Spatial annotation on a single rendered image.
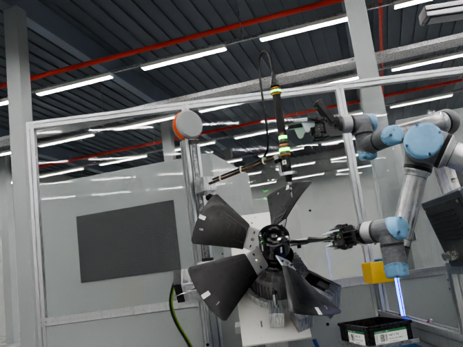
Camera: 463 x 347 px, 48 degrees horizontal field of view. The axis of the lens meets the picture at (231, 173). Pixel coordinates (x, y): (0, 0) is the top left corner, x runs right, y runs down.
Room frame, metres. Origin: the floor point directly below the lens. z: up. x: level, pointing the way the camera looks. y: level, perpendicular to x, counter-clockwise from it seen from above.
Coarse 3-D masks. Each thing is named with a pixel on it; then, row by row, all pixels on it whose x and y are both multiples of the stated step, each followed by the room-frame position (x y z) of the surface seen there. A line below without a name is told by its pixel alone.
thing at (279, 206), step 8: (296, 184) 2.21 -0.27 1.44; (304, 184) 2.17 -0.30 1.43; (272, 192) 2.29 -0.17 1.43; (280, 192) 2.24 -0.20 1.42; (288, 192) 2.20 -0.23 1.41; (296, 192) 2.16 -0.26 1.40; (272, 200) 2.25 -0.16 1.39; (280, 200) 2.20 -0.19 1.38; (288, 200) 2.15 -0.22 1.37; (296, 200) 2.11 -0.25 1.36; (272, 208) 2.22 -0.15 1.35; (280, 208) 2.16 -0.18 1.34; (288, 208) 2.11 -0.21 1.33; (272, 216) 2.19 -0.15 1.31; (280, 216) 2.12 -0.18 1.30
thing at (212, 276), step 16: (240, 256) 1.96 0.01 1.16; (192, 272) 1.91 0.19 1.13; (208, 272) 1.92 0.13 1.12; (224, 272) 1.93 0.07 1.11; (240, 272) 1.96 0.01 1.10; (208, 288) 1.90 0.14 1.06; (224, 288) 1.92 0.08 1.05; (240, 288) 1.95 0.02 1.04; (208, 304) 1.89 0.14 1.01; (224, 304) 1.91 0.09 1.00; (224, 320) 1.90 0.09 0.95
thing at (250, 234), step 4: (252, 228) 2.06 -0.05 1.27; (248, 232) 2.07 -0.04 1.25; (252, 232) 2.07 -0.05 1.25; (256, 232) 2.06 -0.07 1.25; (248, 236) 2.08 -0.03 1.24; (252, 236) 2.07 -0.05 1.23; (256, 236) 2.06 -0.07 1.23; (248, 240) 2.08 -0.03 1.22; (256, 240) 2.06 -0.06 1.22; (244, 244) 2.09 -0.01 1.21; (248, 244) 2.08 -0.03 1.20; (252, 244) 2.07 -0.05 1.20; (256, 244) 2.06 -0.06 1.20; (248, 248) 2.08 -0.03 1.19; (252, 248) 2.07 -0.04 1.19
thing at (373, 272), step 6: (366, 264) 2.32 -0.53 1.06; (372, 264) 2.25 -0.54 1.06; (378, 264) 2.25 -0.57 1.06; (366, 270) 2.34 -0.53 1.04; (372, 270) 2.25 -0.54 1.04; (378, 270) 2.25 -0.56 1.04; (366, 276) 2.36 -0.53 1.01; (372, 276) 2.26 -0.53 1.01; (378, 276) 2.25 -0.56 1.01; (384, 276) 2.25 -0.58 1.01; (366, 282) 2.38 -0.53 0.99; (372, 282) 2.27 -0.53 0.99; (378, 282) 2.25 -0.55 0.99
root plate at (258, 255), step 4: (256, 248) 1.99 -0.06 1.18; (252, 252) 1.99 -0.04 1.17; (256, 252) 2.00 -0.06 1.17; (260, 252) 2.00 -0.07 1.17; (248, 256) 1.98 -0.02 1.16; (252, 256) 1.99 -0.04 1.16; (256, 256) 2.00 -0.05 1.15; (260, 256) 2.00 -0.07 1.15; (252, 260) 1.99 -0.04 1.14; (260, 260) 2.00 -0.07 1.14; (264, 260) 2.01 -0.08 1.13; (252, 264) 1.99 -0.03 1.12; (256, 264) 2.00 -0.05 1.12; (260, 264) 2.00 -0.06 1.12; (264, 264) 2.01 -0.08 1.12; (256, 268) 2.00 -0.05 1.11; (264, 268) 2.01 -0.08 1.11; (256, 272) 2.00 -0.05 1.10; (260, 272) 2.00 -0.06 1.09
